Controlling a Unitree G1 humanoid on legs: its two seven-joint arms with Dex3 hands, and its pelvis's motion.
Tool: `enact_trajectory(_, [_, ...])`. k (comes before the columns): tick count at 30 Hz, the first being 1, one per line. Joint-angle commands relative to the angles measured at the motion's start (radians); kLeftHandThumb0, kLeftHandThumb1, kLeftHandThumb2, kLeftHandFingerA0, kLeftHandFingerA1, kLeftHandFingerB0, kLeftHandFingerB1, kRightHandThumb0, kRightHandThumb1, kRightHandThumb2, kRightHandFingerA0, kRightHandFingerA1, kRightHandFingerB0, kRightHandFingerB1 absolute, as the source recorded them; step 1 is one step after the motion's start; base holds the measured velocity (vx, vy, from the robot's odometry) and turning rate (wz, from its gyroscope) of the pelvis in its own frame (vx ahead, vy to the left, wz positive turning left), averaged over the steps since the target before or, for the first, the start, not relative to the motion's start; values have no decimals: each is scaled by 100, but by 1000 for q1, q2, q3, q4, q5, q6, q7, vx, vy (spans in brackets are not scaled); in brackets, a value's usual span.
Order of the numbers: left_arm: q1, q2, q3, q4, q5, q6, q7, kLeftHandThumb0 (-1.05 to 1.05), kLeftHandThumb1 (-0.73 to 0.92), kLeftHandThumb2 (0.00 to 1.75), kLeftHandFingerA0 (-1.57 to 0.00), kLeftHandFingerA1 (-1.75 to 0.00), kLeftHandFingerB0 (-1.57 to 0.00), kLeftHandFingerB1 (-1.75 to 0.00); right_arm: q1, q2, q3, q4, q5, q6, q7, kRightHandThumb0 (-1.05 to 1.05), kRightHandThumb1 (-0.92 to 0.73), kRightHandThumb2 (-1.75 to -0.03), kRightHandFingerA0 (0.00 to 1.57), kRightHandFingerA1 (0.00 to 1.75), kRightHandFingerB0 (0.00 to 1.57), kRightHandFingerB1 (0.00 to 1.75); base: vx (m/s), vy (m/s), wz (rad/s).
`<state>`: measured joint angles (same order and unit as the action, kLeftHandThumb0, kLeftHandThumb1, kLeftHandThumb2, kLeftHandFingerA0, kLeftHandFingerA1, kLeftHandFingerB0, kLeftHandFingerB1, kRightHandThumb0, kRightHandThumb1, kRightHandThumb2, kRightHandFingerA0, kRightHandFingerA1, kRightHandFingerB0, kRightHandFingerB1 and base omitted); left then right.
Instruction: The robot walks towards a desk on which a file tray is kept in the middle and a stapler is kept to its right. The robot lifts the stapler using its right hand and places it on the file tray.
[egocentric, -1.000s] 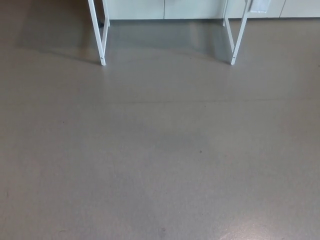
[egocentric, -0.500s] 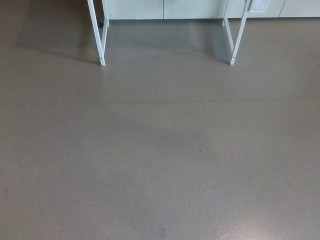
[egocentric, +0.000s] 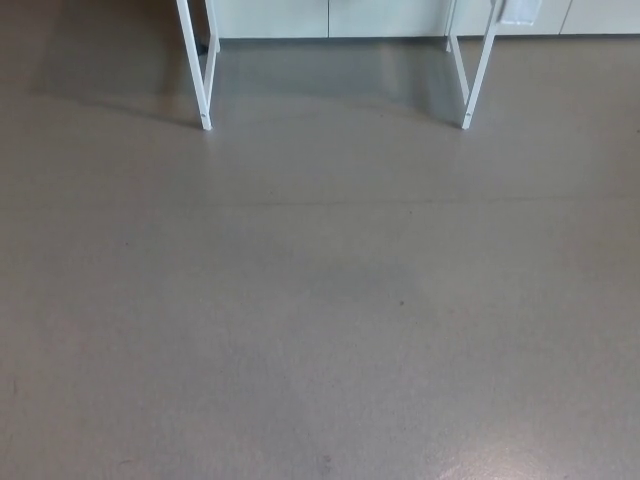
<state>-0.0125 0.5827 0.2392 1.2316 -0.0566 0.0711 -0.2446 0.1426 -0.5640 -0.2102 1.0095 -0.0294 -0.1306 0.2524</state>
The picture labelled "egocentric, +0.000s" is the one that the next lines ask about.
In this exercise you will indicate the white cabinet row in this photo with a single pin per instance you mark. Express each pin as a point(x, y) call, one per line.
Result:
point(380, 17)

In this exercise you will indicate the white hanging cloth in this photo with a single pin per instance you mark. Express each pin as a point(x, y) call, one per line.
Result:
point(520, 11)

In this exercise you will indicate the white metal desk leg frame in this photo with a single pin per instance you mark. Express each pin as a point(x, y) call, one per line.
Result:
point(476, 80)
point(199, 75)

